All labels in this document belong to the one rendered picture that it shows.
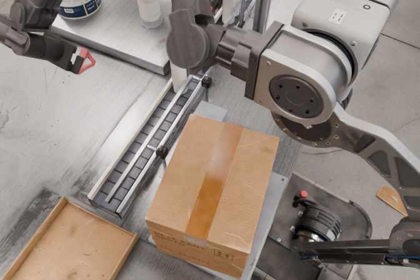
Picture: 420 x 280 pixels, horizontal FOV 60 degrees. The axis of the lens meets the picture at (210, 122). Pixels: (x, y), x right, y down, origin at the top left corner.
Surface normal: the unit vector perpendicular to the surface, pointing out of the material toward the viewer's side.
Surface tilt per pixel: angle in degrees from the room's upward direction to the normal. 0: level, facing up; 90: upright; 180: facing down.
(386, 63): 0
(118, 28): 0
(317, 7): 0
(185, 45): 50
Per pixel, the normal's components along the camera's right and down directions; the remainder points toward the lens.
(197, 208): 0.00, -0.55
